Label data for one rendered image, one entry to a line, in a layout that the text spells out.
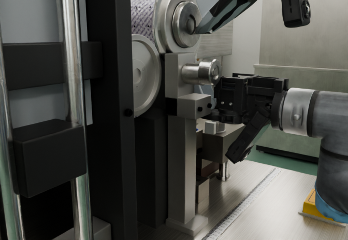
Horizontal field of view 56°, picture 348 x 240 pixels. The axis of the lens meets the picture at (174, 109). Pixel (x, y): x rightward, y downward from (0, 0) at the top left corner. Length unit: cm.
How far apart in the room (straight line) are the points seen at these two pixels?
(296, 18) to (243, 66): 496
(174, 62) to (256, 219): 33
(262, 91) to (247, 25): 486
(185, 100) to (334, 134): 22
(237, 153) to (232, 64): 495
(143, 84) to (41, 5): 26
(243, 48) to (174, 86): 493
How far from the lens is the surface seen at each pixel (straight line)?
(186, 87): 54
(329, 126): 53
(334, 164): 54
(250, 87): 57
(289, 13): 50
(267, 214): 68
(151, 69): 52
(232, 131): 72
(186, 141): 54
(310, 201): 70
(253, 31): 537
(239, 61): 547
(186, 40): 56
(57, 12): 26
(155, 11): 52
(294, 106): 53
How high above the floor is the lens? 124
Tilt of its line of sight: 13 degrees down
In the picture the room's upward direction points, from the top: straight up
